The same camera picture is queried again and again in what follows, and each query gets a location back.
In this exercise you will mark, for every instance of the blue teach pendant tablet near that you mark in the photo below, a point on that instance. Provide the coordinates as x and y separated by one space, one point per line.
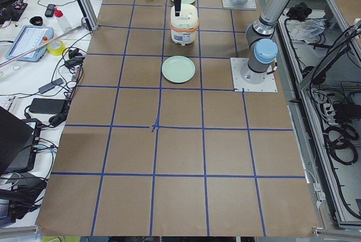
30 37

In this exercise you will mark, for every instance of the clear bottle red cap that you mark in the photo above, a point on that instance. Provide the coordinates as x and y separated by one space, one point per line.
62 20

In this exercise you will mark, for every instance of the white rice cooker orange handle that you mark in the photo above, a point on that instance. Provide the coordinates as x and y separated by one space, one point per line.
184 27

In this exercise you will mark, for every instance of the yellow tape roll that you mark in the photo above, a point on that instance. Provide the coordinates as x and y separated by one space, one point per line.
56 47

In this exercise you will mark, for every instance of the black laptop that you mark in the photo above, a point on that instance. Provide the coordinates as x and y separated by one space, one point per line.
18 141

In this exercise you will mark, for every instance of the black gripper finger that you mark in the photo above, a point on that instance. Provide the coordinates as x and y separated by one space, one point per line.
177 7

